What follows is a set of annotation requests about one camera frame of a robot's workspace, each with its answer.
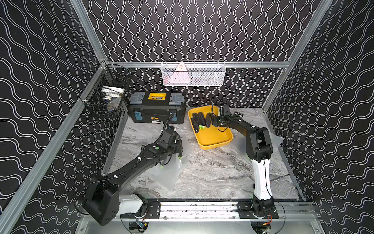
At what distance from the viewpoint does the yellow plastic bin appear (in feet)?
3.10

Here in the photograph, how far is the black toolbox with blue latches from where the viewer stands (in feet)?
A: 3.29

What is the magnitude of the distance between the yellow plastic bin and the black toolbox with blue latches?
0.35 ft
